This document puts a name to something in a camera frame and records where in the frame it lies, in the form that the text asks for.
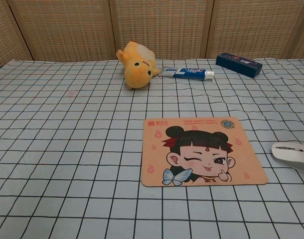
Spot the cartoon girl mouse pad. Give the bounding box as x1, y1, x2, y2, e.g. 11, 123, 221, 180
142, 117, 269, 187

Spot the blue white toothpaste tube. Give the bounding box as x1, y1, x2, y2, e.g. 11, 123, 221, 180
158, 66, 215, 83

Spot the white computer mouse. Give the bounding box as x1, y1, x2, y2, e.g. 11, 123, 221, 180
271, 141, 304, 173

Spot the white black checkered tablecloth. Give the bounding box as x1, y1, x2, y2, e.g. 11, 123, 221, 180
0, 58, 304, 239

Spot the yellow plush toy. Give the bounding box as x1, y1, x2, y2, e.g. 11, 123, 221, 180
117, 41, 159, 91

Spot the dark blue rectangular box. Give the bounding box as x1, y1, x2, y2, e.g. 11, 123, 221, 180
215, 52, 264, 79

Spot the woven wooden folding screen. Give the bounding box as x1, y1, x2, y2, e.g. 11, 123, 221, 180
0, 0, 304, 71

